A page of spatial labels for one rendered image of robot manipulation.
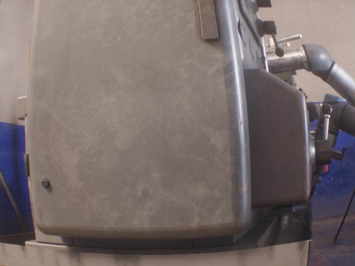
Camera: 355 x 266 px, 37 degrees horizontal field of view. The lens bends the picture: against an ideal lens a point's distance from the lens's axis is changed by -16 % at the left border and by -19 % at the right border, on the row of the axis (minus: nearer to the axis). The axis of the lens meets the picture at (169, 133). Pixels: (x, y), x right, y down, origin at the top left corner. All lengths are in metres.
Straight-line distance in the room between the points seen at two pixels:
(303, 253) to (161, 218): 0.31
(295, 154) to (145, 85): 0.33
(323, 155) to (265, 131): 0.19
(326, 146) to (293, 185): 0.16
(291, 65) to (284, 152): 1.09
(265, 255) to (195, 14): 0.50
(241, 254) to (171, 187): 0.20
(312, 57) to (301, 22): 4.48
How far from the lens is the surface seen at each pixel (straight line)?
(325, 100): 1.82
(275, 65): 2.28
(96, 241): 1.32
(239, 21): 1.29
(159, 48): 1.18
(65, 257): 1.28
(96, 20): 1.24
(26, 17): 7.48
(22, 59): 7.31
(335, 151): 1.83
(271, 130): 1.23
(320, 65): 2.31
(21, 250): 1.34
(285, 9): 6.80
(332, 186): 6.55
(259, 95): 1.24
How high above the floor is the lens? 0.62
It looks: 4 degrees up
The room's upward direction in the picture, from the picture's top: 3 degrees counter-clockwise
